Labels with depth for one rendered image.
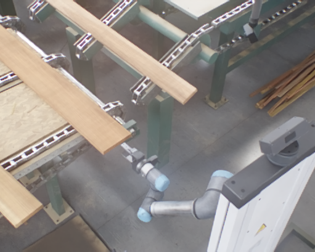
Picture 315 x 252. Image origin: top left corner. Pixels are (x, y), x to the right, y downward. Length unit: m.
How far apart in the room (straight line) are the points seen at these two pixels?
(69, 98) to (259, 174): 1.70
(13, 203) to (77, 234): 0.93
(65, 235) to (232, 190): 2.10
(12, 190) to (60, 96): 0.69
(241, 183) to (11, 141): 1.66
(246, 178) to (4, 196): 1.41
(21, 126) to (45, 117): 0.14
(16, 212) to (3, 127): 0.62
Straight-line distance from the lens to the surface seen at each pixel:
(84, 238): 2.96
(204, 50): 2.79
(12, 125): 2.53
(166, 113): 2.81
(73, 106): 2.50
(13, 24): 3.42
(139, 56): 2.72
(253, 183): 1.02
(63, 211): 3.06
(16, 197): 2.15
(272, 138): 1.01
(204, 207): 1.89
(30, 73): 2.78
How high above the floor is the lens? 2.60
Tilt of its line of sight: 47 degrees down
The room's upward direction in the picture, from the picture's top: 1 degrees clockwise
